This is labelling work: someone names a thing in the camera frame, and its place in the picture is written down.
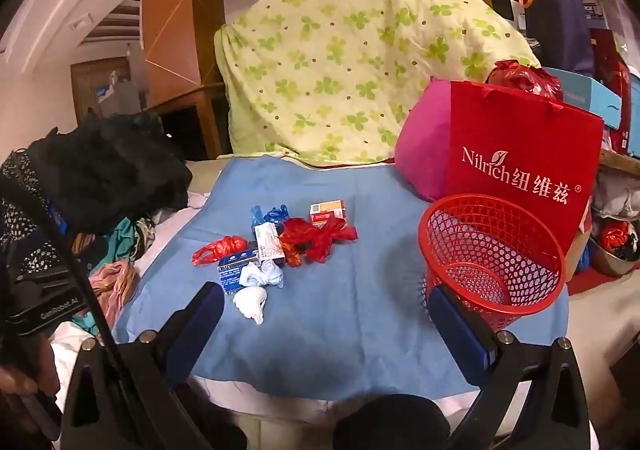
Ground red plastic bag behind bag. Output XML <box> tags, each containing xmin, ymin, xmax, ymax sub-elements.
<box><xmin>487</xmin><ymin>58</ymin><xmax>563</xmax><ymax>98</ymax></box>

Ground white tissue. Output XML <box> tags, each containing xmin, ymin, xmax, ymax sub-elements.
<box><xmin>233</xmin><ymin>286</ymin><xmax>268</xmax><ymax>325</ymax></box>

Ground white plastic bag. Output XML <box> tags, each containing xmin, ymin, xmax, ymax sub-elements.
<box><xmin>239</xmin><ymin>260</ymin><xmax>286</xmax><ymax>289</ymax></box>

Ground striped brown cloth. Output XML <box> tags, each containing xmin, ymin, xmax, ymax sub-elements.
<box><xmin>132</xmin><ymin>217</ymin><xmax>158</xmax><ymax>255</ymax></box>

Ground person's left hand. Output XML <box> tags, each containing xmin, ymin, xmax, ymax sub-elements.
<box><xmin>0</xmin><ymin>337</ymin><xmax>53</xmax><ymax>398</ymax></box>

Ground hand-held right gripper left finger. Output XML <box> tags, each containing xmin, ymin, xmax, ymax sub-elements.
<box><xmin>60</xmin><ymin>281</ymin><xmax>226</xmax><ymax>450</ymax></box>

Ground pink orange scarf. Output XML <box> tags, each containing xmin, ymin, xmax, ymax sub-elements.
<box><xmin>87</xmin><ymin>257</ymin><xmax>141</xmax><ymax>325</ymax></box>

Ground wooden shelf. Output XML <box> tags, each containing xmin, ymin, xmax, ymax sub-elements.
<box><xmin>600</xmin><ymin>150</ymin><xmax>640</xmax><ymax>171</ymax></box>

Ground red paper bag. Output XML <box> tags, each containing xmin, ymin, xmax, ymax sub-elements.
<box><xmin>432</xmin><ymin>80</ymin><xmax>606</xmax><ymax>255</ymax></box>

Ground orange and white box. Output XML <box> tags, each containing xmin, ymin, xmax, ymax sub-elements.
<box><xmin>309</xmin><ymin>200</ymin><xmax>347</xmax><ymax>223</ymax></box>

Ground orange wrapper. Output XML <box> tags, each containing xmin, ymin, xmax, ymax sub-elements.
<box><xmin>280</xmin><ymin>240</ymin><xmax>303</xmax><ymax>268</ymax></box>

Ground blue cloth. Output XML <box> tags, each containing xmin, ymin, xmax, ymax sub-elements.
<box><xmin>112</xmin><ymin>155</ymin><xmax>571</xmax><ymax>403</ymax></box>

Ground wooden bedside cabinet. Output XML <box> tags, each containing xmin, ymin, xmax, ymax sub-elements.
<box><xmin>141</xmin><ymin>0</ymin><xmax>236</xmax><ymax>158</ymax></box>

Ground brown cardboard box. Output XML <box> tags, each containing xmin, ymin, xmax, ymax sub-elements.
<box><xmin>565</xmin><ymin>225</ymin><xmax>593</xmax><ymax>281</ymax></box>

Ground black fluffy cloth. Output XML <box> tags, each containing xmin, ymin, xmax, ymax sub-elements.
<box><xmin>27</xmin><ymin>110</ymin><xmax>193</xmax><ymax>235</ymax></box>

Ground navy bag with orange handles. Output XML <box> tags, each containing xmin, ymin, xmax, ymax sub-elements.
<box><xmin>520</xmin><ymin>0</ymin><xmax>596</xmax><ymax>78</ymax></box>

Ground white medicine box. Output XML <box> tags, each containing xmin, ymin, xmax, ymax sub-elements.
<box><xmin>253</xmin><ymin>224</ymin><xmax>286</xmax><ymax>265</ymax></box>

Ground blue and white box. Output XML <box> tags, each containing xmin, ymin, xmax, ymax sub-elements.
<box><xmin>218</xmin><ymin>250</ymin><xmax>261</xmax><ymax>295</ymax></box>

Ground light blue cardboard box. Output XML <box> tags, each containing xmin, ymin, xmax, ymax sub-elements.
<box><xmin>542</xmin><ymin>66</ymin><xmax>623</xmax><ymax>118</ymax></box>

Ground metal basin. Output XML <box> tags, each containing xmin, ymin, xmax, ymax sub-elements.
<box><xmin>587</xmin><ymin>235</ymin><xmax>640</xmax><ymax>278</ymax></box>

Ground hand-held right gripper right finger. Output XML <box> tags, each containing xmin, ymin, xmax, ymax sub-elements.
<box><xmin>427</xmin><ymin>285</ymin><xmax>593</xmax><ymax>450</ymax></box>

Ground small red plastic bag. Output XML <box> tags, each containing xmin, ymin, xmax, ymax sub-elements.
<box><xmin>192</xmin><ymin>236</ymin><xmax>248</xmax><ymax>267</ymax></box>

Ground teal cloth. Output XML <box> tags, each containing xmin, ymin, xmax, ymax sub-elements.
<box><xmin>75</xmin><ymin>217</ymin><xmax>161</xmax><ymax>271</ymax></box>

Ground black dotted cloth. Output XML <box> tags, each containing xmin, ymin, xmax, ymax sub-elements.
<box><xmin>0</xmin><ymin>150</ymin><xmax>66</xmax><ymax>275</ymax></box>

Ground tall red box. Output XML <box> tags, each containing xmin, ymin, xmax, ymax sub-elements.
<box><xmin>590</xmin><ymin>27</ymin><xmax>633</xmax><ymax>155</ymax></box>

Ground red plastic basket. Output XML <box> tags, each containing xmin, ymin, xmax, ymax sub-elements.
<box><xmin>418</xmin><ymin>194</ymin><xmax>567</xmax><ymax>333</ymax></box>

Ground green clover blanket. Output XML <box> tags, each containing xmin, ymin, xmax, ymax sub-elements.
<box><xmin>215</xmin><ymin>0</ymin><xmax>543</xmax><ymax>168</ymax></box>

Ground white bed sheet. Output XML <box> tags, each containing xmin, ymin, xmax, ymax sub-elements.
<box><xmin>50</xmin><ymin>165</ymin><xmax>501</xmax><ymax>436</ymax></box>

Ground red plastic bag in basin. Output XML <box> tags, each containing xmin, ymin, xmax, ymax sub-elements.
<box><xmin>600</xmin><ymin>221</ymin><xmax>632</xmax><ymax>253</ymax></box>

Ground pink pillow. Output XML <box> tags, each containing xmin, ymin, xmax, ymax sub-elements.
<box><xmin>394</xmin><ymin>78</ymin><xmax>453</xmax><ymax>203</ymax></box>

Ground black cable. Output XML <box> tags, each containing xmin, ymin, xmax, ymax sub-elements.
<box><xmin>0</xmin><ymin>150</ymin><xmax>171</xmax><ymax>450</ymax></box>

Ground large red plastic bag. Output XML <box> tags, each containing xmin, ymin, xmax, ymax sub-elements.
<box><xmin>280</xmin><ymin>217</ymin><xmax>360</xmax><ymax>265</ymax></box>

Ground white bags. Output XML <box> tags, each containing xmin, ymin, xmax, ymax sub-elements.
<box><xmin>595</xmin><ymin>170</ymin><xmax>640</xmax><ymax>221</ymax></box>

